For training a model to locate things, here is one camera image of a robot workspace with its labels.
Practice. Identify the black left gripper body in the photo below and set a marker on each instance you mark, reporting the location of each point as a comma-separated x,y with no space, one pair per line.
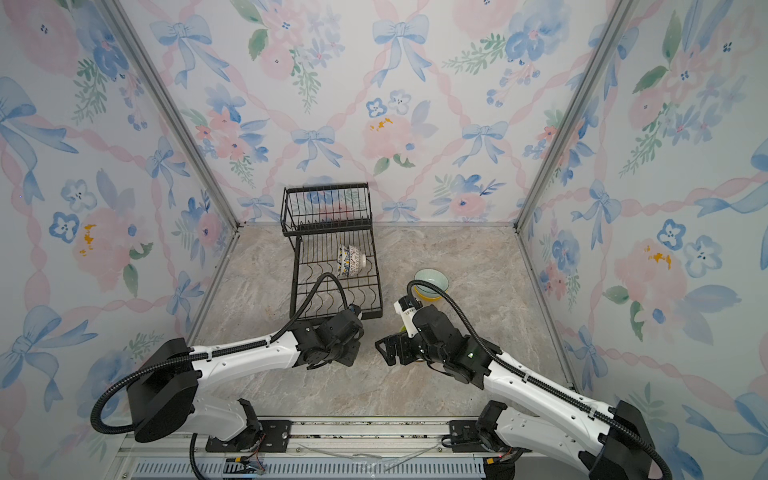
346,354

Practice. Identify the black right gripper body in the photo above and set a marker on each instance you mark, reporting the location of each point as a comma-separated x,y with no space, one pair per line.
411,348

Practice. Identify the white maroon patterned bowl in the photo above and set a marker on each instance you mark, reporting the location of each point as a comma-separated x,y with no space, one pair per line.
360,260

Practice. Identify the blue yellow patterned bowl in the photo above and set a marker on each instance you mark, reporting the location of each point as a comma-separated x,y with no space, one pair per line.
347,261

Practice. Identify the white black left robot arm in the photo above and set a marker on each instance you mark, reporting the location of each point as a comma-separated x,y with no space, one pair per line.
179,398

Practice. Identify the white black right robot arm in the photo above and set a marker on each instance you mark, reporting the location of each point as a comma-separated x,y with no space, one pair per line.
528,411

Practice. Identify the teal striped bowl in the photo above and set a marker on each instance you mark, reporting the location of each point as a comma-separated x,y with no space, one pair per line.
433,277

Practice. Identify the black wire dish rack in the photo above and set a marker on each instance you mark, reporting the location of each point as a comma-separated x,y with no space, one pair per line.
317,220

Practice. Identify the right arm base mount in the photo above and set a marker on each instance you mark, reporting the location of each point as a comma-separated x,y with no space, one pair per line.
466,436

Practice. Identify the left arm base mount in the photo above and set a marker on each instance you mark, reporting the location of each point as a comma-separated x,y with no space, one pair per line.
270,436

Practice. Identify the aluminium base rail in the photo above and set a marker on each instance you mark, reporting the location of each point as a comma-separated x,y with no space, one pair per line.
337,448

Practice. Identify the aluminium corner post left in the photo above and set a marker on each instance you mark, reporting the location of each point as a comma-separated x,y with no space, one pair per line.
118,20

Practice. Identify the aluminium corner post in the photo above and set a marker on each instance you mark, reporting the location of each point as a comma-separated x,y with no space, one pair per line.
614,29
118,20

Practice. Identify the aluminium corner post right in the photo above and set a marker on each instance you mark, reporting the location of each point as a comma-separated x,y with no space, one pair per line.
614,29

